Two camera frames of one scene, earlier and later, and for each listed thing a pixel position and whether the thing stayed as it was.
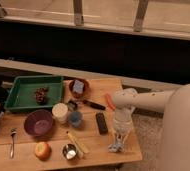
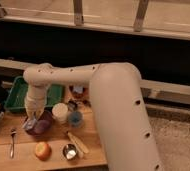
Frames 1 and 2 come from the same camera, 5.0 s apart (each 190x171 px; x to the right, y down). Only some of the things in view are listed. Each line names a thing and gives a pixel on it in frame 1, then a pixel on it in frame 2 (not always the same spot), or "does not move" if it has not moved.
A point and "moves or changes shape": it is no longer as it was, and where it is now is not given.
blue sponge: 78,86 does not move
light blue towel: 118,146 moves or changes shape
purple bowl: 38,122 does not move
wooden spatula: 79,144 does not move
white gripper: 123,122 → 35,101
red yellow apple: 43,151 does not move
